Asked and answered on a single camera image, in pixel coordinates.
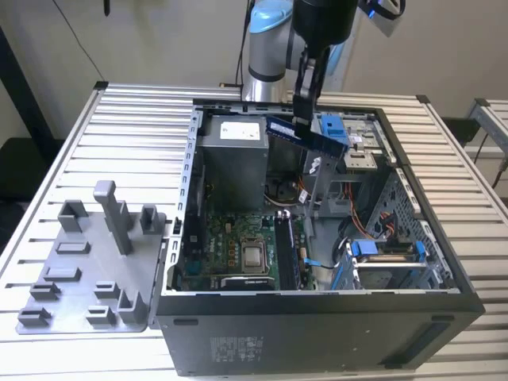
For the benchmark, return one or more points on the green motherboard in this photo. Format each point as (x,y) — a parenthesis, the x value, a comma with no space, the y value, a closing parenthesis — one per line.
(222,242)

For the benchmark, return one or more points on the dark RAM stick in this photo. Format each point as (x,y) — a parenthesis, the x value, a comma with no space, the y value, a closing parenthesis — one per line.
(293,254)

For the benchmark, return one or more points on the blue plastic drive latch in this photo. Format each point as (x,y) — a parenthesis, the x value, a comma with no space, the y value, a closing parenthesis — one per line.
(331,123)

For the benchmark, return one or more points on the grey power supply unit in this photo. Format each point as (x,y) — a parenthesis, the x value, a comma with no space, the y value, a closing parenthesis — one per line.
(234,174)

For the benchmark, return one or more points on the silver CPU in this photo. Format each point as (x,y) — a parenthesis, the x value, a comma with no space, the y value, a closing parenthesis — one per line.
(254,260)

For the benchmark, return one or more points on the black table corner cap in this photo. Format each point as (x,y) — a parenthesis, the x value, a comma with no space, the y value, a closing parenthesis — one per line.
(424,99)
(101,84)

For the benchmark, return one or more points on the grey plastic parts rack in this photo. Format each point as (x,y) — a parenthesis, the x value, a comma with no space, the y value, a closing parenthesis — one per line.
(99,254)

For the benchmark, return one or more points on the black graphics card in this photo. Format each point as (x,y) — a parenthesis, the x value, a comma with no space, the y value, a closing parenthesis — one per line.
(246,283)

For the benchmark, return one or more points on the grey metal drive cage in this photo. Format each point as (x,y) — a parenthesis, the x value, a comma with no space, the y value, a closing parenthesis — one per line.
(329,174)

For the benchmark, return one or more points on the dark chair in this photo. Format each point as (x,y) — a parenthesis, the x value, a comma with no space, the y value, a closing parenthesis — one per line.
(24,166)

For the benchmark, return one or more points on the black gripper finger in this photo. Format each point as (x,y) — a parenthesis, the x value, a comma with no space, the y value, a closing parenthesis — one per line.
(323,67)
(305,103)

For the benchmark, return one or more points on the blue disk carrier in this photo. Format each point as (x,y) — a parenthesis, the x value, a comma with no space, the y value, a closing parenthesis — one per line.
(365,249)

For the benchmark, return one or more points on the black antenna stub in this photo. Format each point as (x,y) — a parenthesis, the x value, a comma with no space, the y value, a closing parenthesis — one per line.
(106,8)

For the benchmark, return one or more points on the metal disk bay blue rails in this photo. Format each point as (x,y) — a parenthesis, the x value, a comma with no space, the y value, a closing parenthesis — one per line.
(345,274)

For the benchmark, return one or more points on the black slanted post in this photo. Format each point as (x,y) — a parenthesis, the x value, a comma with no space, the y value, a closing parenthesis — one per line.
(20,79)

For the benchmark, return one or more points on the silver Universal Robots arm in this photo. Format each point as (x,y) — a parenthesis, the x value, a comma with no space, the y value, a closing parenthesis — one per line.
(266,55)

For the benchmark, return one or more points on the black box beside table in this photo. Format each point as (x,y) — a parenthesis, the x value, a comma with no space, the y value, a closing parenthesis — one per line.
(460,129)

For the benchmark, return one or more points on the RAM stick with white label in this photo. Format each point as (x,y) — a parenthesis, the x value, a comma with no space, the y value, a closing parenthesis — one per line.
(279,129)

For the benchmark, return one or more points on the neighbouring slatted metal table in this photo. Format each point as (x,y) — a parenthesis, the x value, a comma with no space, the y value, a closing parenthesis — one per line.
(492,115)

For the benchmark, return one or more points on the black open PC case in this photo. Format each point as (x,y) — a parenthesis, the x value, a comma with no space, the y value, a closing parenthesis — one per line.
(317,337)

